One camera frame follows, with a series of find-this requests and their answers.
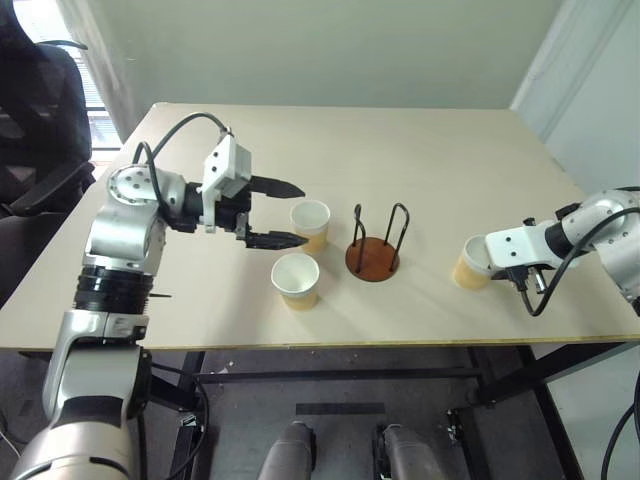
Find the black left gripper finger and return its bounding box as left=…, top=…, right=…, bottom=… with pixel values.
left=244, top=229, right=310, bottom=251
left=247, top=175, right=308, bottom=199

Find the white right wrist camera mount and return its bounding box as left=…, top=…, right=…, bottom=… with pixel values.
left=484, top=218, right=560, bottom=281

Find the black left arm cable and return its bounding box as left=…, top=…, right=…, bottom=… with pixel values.
left=135, top=111, right=235, bottom=221

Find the black floor cable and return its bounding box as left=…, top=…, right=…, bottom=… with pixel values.
left=169, top=377, right=212, bottom=480

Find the black office chair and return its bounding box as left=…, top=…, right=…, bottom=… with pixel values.
left=0, top=0, right=97, bottom=301

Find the black tape strip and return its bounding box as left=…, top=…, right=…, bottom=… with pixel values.
left=295, top=401, right=387, bottom=417

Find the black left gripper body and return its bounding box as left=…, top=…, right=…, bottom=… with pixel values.
left=214, top=186, right=254, bottom=248

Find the white and tan paper cup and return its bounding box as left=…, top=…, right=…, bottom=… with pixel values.
left=270, top=252, right=321, bottom=312
left=451, top=235, right=494, bottom=292
left=290, top=199, right=332, bottom=254

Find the dark rounded grey shape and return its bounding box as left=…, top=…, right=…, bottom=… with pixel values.
left=256, top=420, right=317, bottom=480
left=374, top=423, right=442, bottom=480

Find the black hanging cable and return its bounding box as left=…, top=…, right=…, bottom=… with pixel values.
left=599, top=369, right=640, bottom=480

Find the black metal table frame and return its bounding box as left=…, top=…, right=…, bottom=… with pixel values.
left=144, top=341, right=640, bottom=480

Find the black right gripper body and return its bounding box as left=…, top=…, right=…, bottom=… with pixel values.
left=491, top=264, right=550, bottom=295

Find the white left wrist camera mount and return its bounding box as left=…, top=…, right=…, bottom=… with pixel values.
left=201, top=133, right=252, bottom=235

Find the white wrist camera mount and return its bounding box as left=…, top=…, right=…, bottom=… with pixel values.
left=484, top=218, right=560, bottom=281
left=201, top=133, right=252, bottom=235

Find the wire cup holder wooden base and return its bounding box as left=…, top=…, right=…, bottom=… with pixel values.
left=345, top=201, right=412, bottom=283

